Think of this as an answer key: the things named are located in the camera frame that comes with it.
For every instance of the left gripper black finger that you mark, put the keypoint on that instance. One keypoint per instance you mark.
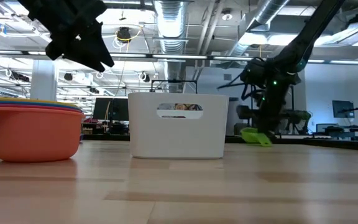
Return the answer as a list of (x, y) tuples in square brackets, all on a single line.
[(59, 46), (89, 46)]

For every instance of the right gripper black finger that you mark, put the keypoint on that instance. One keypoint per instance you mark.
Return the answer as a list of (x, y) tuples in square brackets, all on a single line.
[(263, 118), (274, 119)]

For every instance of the green measuring cup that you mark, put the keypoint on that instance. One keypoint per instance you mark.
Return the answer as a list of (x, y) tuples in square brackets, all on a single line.
[(250, 135)]

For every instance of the red measuring cup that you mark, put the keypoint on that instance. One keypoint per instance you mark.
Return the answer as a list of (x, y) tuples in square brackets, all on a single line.
[(11, 106)]

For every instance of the orange measuring cup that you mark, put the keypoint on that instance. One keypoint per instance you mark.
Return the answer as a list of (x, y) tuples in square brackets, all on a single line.
[(36, 137)]

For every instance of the black background robot arm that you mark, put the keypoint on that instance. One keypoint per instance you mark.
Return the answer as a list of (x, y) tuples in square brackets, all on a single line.
[(306, 126)]

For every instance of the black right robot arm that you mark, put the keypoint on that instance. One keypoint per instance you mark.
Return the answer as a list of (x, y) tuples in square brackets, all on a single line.
[(312, 28)]

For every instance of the white plastic basket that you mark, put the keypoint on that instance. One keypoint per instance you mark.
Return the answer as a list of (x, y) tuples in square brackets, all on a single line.
[(179, 137)]

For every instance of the small green background plant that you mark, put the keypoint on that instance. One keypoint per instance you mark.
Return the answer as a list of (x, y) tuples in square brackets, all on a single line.
[(301, 114)]

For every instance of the white column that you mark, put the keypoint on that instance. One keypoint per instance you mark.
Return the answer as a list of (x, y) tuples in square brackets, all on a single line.
[(43, 99)]

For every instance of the black desk monitor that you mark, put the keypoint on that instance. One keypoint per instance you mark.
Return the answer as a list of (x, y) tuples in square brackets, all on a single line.
[(110, 109)]

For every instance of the long ceiling light strip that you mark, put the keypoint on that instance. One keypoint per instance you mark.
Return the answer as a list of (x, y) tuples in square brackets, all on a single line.
[(182, 56)]

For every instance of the black overhead dome camera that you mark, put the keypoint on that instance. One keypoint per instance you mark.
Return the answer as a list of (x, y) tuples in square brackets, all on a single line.
[(123, 34)]

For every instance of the black aluminium table frame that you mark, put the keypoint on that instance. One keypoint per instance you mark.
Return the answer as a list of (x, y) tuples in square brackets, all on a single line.
[(337, 143)]

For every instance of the silver smooth ventilation duct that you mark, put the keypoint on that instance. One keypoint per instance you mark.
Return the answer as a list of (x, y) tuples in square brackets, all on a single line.
[(266, 12)]

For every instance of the black wall monitor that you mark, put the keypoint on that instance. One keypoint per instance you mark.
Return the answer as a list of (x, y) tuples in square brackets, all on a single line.
[(343, 109)]

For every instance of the silver ribbed ventilation duct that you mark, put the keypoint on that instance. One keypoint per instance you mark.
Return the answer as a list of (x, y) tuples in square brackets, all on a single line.
[(169, 25)]

